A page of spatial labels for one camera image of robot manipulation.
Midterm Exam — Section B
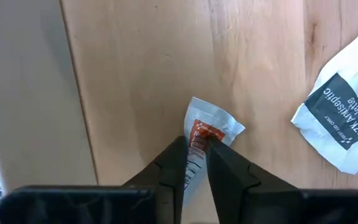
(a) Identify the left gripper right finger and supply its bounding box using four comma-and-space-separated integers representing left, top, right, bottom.
206, 136, 298, 224

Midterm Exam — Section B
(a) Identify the light grey plastic bin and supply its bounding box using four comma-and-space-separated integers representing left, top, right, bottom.
0, 0, 98, 195

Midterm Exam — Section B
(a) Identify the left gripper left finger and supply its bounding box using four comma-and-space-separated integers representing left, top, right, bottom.
122, 136, 188, 224

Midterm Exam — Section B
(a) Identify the white red-label ointment packet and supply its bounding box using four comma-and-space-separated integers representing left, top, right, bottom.
181, 96, 246, 206

